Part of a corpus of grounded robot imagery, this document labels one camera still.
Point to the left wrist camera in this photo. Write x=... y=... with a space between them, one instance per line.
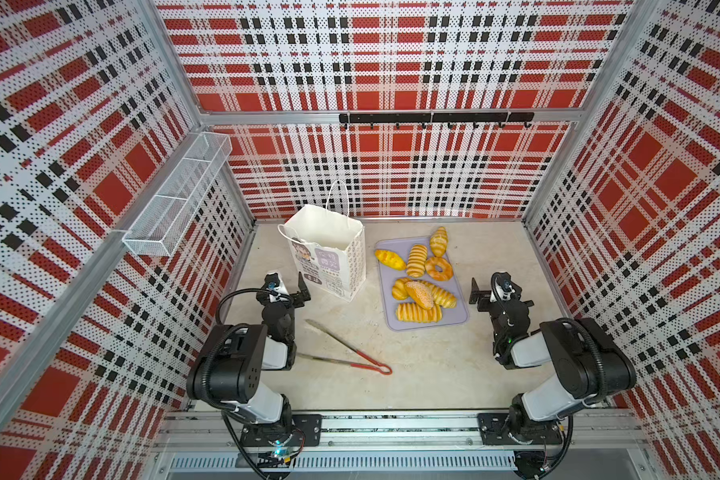
x=275 y=287

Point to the long ridged bread loaf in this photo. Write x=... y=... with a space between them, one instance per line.
x=441 y=297

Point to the black wall hook rail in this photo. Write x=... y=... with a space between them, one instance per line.
x=500 y=118

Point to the small croissant bread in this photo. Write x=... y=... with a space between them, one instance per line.
x=439 y=241

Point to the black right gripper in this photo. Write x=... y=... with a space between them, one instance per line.
x=498 y=303

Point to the glazed ring donut bread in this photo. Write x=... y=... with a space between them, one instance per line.
x=439 y=269

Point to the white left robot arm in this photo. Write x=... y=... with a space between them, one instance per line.
x=227 y=373

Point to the white wire mesh basket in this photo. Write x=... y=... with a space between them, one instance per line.
x=161 y=225

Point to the striped oval bread roll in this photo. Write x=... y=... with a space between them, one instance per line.
x=417 y=258

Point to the sugar dusted orange bread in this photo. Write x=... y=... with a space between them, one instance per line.
x=420 y=294

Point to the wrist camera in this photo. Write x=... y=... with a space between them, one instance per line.
x=275 y=287
x=502 y=287

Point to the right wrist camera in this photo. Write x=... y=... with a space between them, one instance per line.
x=502 y=287

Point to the lilac plastic tray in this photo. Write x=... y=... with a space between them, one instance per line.
x=449 y=316

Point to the bottom ridged bread loaf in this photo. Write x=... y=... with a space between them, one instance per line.
x=413 y=313

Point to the round striped bun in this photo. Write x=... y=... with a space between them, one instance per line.
x=399 y=291

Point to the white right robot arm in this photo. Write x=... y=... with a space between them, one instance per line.
x=588 y=366

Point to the yellow sweet potato bread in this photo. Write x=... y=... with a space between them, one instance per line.
x=390 y=259

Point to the white printed paper bag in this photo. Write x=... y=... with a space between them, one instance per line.
x=328 y=246

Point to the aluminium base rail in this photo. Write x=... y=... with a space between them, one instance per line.
x=406 y=441

